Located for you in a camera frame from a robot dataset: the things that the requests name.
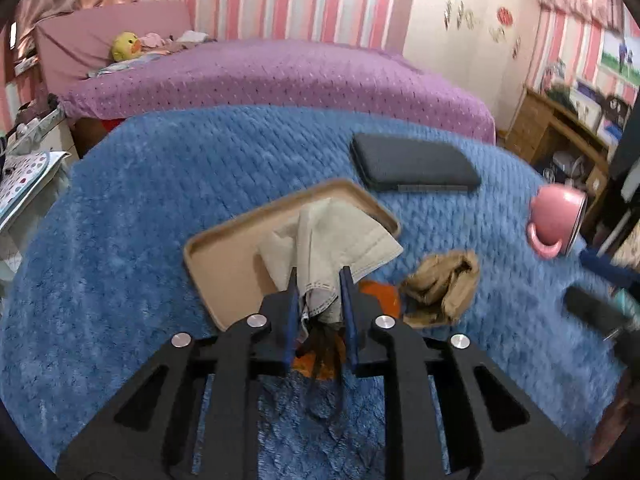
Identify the brown crumpled cloth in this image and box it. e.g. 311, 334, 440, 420
399, 251, 481, 328

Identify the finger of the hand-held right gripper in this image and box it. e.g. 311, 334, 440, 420
564, 285, 640, 346
579, 249, 640, 306

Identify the black flat case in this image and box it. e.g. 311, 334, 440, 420
350, 132, 482, 193

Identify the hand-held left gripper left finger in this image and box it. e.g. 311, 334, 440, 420
56, 267, 301, 480

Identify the yellow plush duck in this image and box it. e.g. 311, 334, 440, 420
111, 31, 142, 62

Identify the orange plastic wrapper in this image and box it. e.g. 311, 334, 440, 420
295, 280, 401, 383

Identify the blue fleece blanket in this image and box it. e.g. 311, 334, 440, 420
0, 105, 640, 480

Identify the white wardrobe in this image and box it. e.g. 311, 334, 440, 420
402, 0, 543, 133

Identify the beige cloth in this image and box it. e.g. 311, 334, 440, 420
257, 197, 405, 331

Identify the wooden desk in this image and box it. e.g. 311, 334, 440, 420
505, 87, 621, 231

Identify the purple bed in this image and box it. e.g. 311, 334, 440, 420
32, 0, 496, 143

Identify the polka dot cloth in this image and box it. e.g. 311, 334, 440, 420
0, 151, 71, 216

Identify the pink clothes pile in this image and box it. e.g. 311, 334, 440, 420
139, 30, 211, 54

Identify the person's right forearm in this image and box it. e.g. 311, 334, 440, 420
592, 375, 640, 466

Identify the pink steel-lined mug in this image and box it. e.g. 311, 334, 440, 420
526, 183, 588, 260

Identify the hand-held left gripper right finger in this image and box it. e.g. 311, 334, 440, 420
339, 266, 586, 480

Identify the brown cardboard tray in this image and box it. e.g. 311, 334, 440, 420
182, 178, 402, 332

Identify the small wall poster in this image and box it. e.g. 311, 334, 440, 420
597, 30, 640, 86

